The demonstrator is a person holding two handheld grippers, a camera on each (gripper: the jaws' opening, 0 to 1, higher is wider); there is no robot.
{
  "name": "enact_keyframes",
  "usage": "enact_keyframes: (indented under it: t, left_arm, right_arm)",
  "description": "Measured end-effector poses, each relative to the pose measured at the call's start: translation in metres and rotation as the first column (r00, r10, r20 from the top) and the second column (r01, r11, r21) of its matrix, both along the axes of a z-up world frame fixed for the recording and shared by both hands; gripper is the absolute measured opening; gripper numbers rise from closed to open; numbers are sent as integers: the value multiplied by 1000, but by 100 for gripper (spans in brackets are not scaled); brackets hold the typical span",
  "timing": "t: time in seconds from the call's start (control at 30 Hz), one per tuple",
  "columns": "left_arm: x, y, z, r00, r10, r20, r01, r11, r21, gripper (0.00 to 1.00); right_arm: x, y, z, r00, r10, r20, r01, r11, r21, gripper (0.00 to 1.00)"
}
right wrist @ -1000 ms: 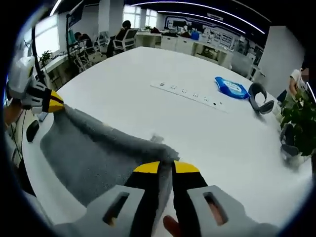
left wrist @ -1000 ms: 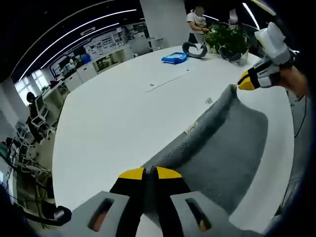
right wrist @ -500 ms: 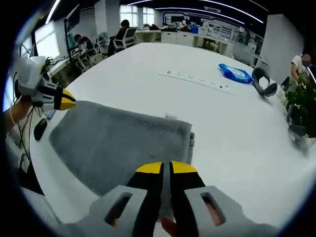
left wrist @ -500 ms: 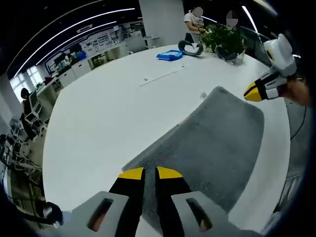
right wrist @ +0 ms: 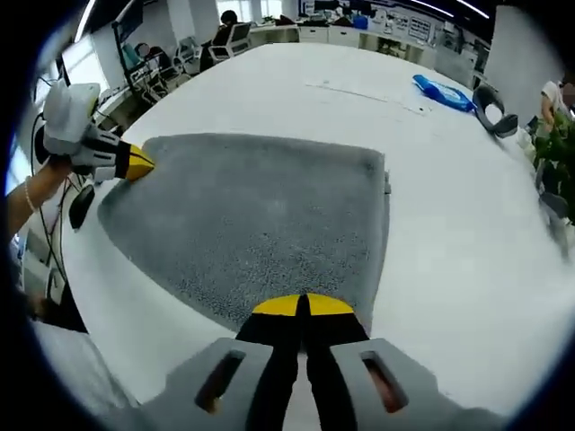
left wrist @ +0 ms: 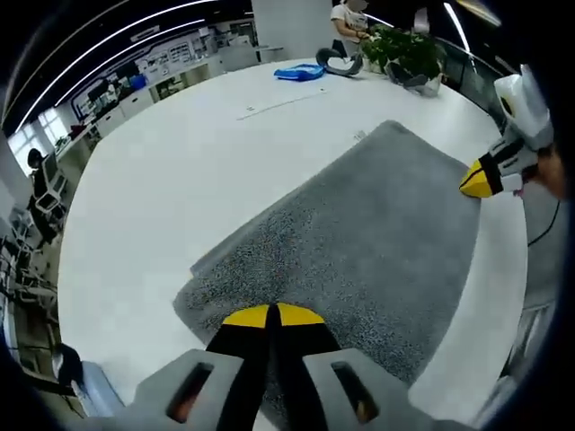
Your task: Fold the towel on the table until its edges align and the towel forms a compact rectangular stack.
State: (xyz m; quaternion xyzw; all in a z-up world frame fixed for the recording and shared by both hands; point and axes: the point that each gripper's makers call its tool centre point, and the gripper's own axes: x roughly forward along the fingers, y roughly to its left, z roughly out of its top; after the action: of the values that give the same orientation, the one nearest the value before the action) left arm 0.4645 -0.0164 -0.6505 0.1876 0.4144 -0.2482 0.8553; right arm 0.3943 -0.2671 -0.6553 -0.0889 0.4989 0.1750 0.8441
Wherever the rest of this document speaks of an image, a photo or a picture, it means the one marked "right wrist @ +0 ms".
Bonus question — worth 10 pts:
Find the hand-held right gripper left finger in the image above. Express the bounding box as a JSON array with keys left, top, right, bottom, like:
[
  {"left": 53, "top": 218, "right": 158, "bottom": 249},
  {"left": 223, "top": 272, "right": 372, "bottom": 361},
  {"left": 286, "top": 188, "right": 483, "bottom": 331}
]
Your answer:
[{"left": 134, "top": 294, "right": 301, "bottom": 431}]

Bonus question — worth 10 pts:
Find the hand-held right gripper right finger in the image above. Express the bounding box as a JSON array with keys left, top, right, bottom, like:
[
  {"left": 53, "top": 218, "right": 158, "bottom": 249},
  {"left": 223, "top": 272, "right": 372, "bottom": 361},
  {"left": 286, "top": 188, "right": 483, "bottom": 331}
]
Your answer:
[{"left": 305, "top": 292, "right": 504, "bottom": 431}]

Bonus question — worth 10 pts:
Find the grey towel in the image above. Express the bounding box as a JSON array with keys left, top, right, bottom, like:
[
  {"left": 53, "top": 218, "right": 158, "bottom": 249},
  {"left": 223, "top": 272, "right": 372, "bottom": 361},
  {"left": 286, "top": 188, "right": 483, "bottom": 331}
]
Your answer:
[{"left": 97, "top": 133, "right": 391, "bottom": 333}]

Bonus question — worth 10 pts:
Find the person's left hand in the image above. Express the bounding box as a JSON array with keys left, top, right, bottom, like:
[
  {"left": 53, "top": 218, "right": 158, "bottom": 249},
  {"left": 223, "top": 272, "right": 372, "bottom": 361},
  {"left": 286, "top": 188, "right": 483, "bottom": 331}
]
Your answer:
[{"left": 27, "top": 154, "right": 80, "bottom": 206}]

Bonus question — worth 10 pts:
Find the black oval device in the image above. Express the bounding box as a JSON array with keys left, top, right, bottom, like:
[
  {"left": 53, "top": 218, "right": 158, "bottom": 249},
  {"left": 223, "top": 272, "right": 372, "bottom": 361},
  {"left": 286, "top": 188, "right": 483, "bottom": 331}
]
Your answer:
[{"left": 68, "top": 183, "right": 96, "bottom": 231}]

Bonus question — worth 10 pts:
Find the white table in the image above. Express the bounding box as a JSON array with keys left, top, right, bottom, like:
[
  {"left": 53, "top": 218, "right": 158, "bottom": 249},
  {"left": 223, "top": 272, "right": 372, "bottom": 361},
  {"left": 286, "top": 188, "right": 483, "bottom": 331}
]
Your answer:
[{"left": 57, "top": 42, "right": 575, "bottom": 418}]

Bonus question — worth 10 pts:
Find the white office chair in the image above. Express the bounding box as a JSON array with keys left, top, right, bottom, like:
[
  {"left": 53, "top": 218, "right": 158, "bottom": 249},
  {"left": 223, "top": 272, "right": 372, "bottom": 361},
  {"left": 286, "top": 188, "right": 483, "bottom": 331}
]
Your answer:
[{"left": 208, "top": 22, "right": 252, "bottom": 59}]

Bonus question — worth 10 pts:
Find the blue wet wipes packet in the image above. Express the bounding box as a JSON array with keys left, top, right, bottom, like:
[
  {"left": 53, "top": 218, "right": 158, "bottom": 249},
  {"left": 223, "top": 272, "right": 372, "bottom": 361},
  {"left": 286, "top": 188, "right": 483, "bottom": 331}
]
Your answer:
[{"left": 411, "top": 74, "right": 477, "bottom": 112}]

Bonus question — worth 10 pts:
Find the grey curved headband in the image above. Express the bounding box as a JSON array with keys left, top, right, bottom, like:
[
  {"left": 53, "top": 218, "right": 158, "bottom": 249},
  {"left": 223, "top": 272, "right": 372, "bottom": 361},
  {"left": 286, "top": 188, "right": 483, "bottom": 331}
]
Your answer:
[{"left": 472, "top": 84, "right": 520, "bottom": 139}]

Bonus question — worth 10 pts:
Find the green potted plant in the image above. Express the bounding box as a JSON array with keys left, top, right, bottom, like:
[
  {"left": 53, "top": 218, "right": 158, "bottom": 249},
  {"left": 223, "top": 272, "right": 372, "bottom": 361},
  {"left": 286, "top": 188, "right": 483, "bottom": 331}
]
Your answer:
[{"left": 532, "top": 111, "right": 575, "bottom": 198}]

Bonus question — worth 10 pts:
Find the black cable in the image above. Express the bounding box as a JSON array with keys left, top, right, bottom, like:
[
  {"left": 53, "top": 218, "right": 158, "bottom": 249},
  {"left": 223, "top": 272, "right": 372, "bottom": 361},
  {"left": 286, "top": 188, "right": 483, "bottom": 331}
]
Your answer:
[{"left": 31, "top": 111, "right": 71, "bottom": 288}]

